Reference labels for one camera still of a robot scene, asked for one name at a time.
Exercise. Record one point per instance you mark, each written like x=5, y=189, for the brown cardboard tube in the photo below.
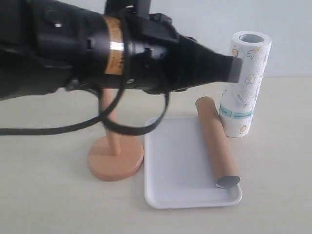
x=222, y=160

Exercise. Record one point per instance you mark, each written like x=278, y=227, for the white rectangular plastic tray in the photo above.
x=177, y=170

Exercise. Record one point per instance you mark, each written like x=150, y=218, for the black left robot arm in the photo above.
x=47, y=44

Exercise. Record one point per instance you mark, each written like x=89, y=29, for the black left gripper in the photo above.
x=161, y=56

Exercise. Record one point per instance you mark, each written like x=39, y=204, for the wooden paper towel holder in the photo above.
x=115, y=157

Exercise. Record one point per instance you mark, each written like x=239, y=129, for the printed white paper towel roll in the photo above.
x=239, y=99

